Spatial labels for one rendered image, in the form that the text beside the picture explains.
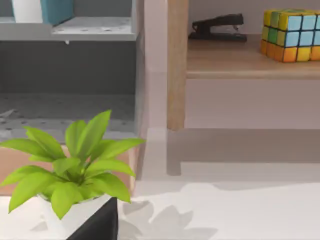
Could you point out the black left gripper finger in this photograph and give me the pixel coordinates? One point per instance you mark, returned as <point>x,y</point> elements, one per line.
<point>102,225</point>

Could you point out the green plant in white pot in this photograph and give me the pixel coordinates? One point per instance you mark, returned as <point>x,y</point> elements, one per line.
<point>82,160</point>

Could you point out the grey pierced drawer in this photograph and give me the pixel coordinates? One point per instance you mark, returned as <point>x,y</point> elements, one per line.
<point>50,112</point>

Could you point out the grey pierced shelf tray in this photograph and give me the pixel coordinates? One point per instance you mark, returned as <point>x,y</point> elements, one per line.
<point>95,28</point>

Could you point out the wooden open shelf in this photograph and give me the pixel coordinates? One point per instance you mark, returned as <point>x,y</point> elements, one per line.
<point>225,60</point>

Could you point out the blue book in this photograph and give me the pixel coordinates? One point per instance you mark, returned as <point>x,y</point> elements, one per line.
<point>58,10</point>

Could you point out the black stapler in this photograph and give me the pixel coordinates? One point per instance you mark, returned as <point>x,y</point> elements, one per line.
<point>215,30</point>

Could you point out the white cup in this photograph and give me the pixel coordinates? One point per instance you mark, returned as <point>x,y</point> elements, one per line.
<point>26,10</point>

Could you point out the colourful puzzle cube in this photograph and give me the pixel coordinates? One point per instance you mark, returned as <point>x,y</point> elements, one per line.
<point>291,35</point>

